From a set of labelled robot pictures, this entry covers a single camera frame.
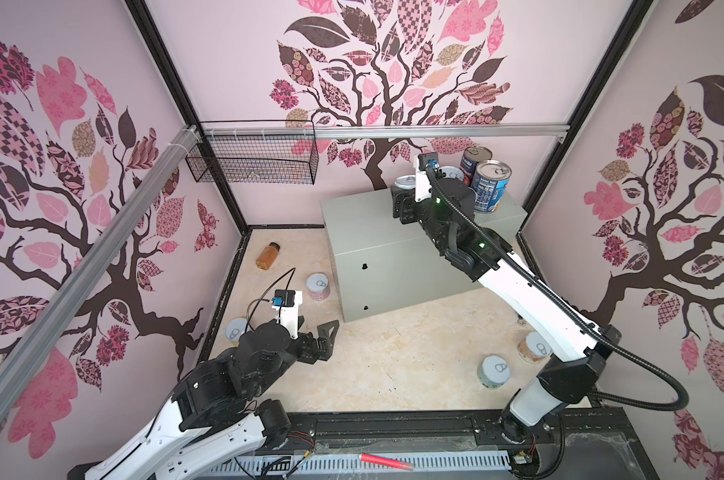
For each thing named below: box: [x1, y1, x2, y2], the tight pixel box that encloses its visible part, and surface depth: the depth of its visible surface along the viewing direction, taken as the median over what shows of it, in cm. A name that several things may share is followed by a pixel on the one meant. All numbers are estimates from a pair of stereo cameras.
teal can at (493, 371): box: [477, 355, 511, 389], surface depth 81 cm
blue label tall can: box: [472, 159, 512, 213], surface depth 72 cm
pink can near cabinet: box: [306, 272, 331, 301], surface depth 99 cm
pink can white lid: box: [438, 165, 465, 181], surface depth 80 cm
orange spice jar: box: [256, 242, 280, 271], surface depth 111 cm
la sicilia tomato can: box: [460, 145, 493, 187], surface depth 78 cm
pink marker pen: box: [359, 453, 414, 471], surface depth 71 cm
